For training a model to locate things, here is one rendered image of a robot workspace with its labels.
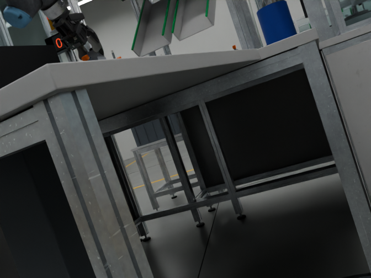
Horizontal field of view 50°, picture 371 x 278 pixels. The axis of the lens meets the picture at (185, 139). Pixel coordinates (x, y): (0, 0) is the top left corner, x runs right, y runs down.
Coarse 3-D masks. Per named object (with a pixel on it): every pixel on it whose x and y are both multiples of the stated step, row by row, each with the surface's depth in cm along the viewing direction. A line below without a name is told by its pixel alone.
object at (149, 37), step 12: (144, 0) 145; (168, 0) 134; (144, 12) 143; (156, 12) 144; (168, 12) 132; (144, 24) 141; (156, 24) 139; (168, 24) 129; (144, 36) 139; (156, 36) 135; (168, 36) 127; (132, 48) 131; (144, 48) 135; (156, 48) 130
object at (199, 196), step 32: (224, 96) 288; (256, 96) 281; (288, 96) 274; (192, 128) 300; (224, 128) 292; (256, 128) 285; (288, 128) 278; (320, 128) 271; (192, 160) 299; (256, 160) 289; (288, 160) 282; (320, 160) 270; (192, 192) 272; (224, 192) 267
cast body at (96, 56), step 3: (90, 51) 147; (93, 51) 146; (87, 54) 147; (90, 54) 147; (93, 54) 147; (96, 54) 146; (99, 54) 147; (93, 57) 146; (96, 57) 145; (99, 57) 146; (102, 57) 148; (105, 57) 151; (90, 60) 146
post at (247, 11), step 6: (240, 0) 232; (246, 0) 234; (246, 6) 232; (246, 12) 232; (246, 18) 233; (252, 18) 235; (252, 24) 232; (252, 30) 233; (252, 36) 233; (258, 42) 233; (258, 48) 233
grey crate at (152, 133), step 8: (168, 120) 343; (176, 120) 340; (136, 128) 353; (144, 128) 350; (152, 128) 349; (160, 128) 346; (176, 128) 342; (136, 136) 355; (144, 136) 352; (152, 136) 350; (160, 136) 348; (136, 144) 356; (144, 144) 354
